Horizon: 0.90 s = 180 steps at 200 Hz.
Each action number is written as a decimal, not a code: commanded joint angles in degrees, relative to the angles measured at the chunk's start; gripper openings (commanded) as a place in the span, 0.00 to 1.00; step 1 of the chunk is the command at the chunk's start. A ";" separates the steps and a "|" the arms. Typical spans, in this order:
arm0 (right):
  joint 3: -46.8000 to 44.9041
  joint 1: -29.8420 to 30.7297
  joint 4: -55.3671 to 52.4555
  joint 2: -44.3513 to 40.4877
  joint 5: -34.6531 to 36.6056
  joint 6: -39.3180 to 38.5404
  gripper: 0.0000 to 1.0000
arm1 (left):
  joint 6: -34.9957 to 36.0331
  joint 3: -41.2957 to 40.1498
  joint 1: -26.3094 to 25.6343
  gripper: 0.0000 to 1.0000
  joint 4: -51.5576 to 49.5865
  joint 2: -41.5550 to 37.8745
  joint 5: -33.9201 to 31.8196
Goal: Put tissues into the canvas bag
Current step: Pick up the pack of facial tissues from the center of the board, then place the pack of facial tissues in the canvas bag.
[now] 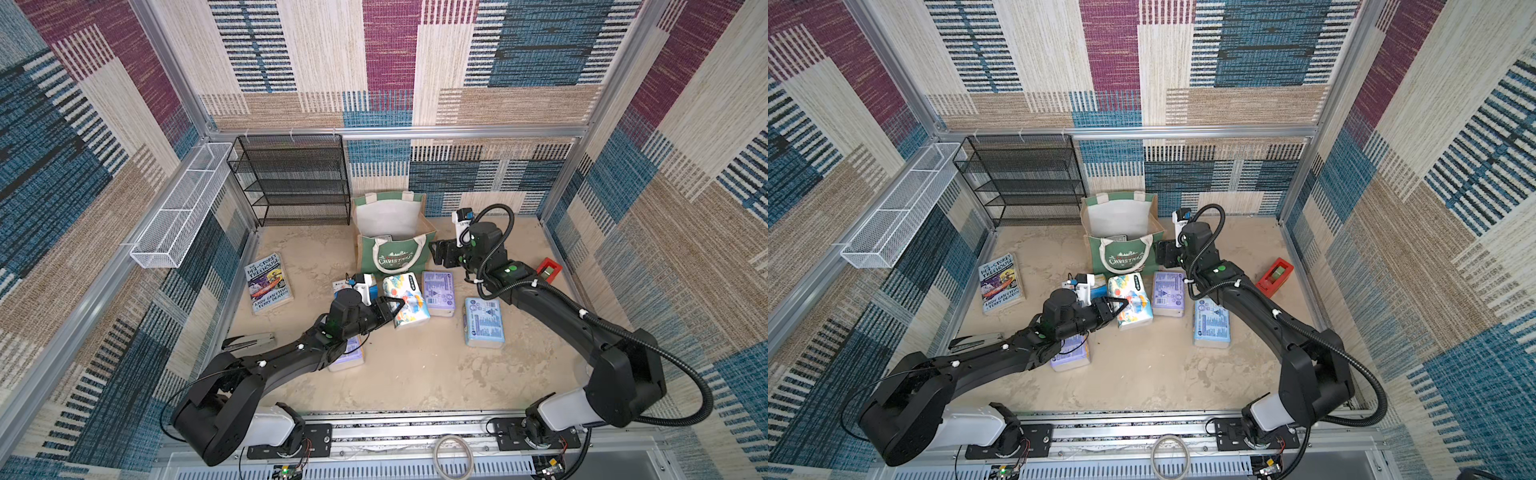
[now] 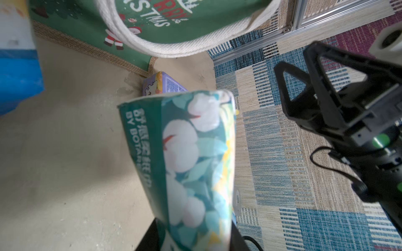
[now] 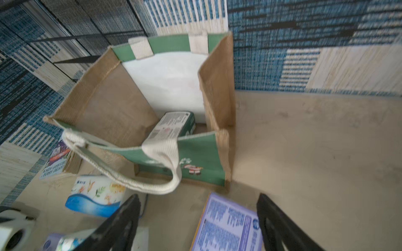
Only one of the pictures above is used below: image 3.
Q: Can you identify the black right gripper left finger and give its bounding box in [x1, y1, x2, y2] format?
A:
[73, 193, 141, 251]

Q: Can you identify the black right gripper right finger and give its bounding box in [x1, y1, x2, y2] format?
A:
[256, 193, 323, 251]

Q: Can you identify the green Botare tissue pack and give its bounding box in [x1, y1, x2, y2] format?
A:
[145, 111, 196, 141]

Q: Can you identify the white blue floral tissue pack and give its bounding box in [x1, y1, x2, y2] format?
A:
[37, 227, 149, 251]

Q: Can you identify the green burlap Christmas canvas bag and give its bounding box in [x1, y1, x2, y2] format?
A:
[44, 32, 236, 195]

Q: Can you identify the blue wave tissue pack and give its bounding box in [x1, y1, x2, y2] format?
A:
[65, 175, 133, 218]

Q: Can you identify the purple tissue pack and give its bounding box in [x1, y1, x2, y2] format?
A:
[191, 192, 263, 251]

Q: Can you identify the colourful paperback book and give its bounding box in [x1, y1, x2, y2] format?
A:
[39, 138, 82, 181]

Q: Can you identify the black wire mesh shelf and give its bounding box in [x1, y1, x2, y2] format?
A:
[1, 1, 157, 89]

